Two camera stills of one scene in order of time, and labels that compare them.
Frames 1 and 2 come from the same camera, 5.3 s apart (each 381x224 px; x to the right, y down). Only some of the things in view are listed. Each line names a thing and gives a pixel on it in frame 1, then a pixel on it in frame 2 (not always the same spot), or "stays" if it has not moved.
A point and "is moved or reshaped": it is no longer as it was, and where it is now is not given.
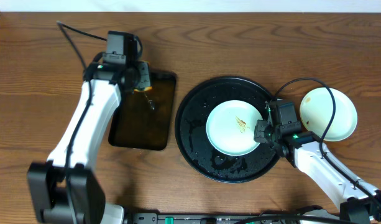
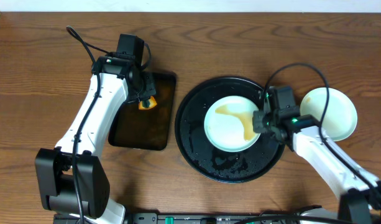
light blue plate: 316,111 stays
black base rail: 234,218 stays
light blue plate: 230,127 stays
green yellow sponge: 143,83 is moved or reshaped
